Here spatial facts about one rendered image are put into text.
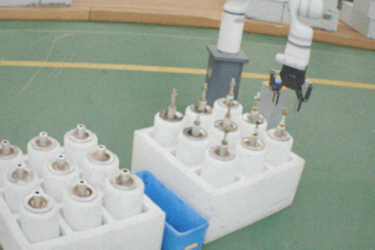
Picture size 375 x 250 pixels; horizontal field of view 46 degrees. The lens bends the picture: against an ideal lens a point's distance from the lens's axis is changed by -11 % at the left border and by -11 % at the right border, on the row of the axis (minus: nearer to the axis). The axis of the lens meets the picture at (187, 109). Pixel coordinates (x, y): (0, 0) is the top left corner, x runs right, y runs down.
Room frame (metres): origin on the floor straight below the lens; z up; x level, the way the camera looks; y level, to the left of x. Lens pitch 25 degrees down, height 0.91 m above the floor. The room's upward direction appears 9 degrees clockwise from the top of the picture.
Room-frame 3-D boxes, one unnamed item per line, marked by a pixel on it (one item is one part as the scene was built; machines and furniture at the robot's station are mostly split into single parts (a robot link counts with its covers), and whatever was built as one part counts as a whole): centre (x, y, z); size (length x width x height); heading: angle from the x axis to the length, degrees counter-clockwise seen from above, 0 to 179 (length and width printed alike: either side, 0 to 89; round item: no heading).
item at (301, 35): (1.31, -0.28, 0.63); 0.09 x 0.07 x 0.15; 70
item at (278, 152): (1.31, -0.29, 0.16); 0.10 x 0.10 x 0.18
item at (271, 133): (1.31, -0.29, 0.25); 0.08 x 0.08 x 0.01
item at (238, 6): (1.89, -0.13, 0.54); 0.09 x 0.09 x 0.17; 45
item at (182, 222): (1.08, 0.03, 0.06); 0.30 x 0.11 x 0.12; 42
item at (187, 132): (1.24, -0.03, 0.25); 0.08 x 0.08 x 0.01
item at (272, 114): (1.56, -0.29, 0.16); 0.07 x 0.07 x 0.31; 41
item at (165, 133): (1.33, 0.05, 0.16); 0.10 x 0.10 x 0.18
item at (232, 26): (1.89, -0.13, 0.39); 0.09 x 0.09 x 0.17; 14
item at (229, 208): (1.32, -0.12, 0.09); 0.39 x 0.39 x 0.18; 41
